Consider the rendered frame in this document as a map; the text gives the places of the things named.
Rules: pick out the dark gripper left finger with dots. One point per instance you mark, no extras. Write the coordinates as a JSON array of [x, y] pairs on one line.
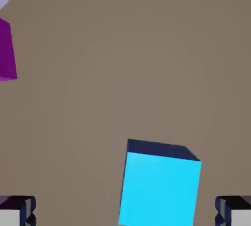
[[13, 206]]

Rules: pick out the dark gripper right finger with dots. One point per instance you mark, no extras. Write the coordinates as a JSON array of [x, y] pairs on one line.
[[235, 207]]

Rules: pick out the small cyan cube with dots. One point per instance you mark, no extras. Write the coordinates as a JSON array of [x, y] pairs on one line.
[[158, 188]]

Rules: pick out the small purple cube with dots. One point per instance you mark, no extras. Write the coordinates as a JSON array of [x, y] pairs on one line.
[[6, 53]]

